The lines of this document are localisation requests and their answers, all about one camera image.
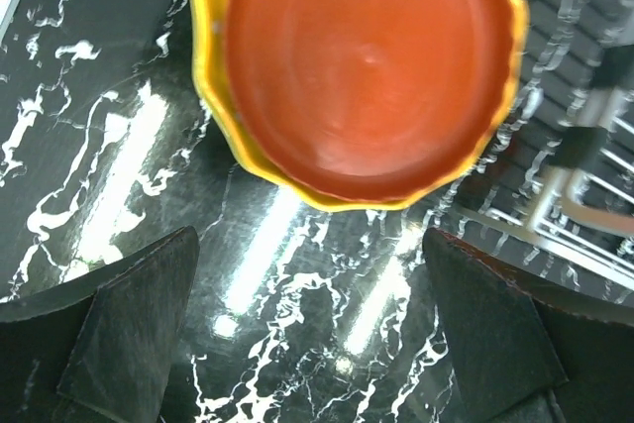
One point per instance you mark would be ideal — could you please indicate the metal wire dish rack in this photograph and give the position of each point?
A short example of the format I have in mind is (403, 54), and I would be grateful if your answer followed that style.
(554, 190)

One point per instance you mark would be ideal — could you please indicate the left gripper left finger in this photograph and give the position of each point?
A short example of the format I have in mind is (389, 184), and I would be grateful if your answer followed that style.
(99, 347)

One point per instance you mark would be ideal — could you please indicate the yellow scalloped plate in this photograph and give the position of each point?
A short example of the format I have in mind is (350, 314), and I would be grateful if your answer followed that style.
(213, 71)

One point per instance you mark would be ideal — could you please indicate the dark red scalloped plate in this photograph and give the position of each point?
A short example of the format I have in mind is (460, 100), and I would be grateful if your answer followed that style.
(366, 66)

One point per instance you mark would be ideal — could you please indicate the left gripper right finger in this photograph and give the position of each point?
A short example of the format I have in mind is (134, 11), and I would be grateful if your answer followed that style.
(525, 349)

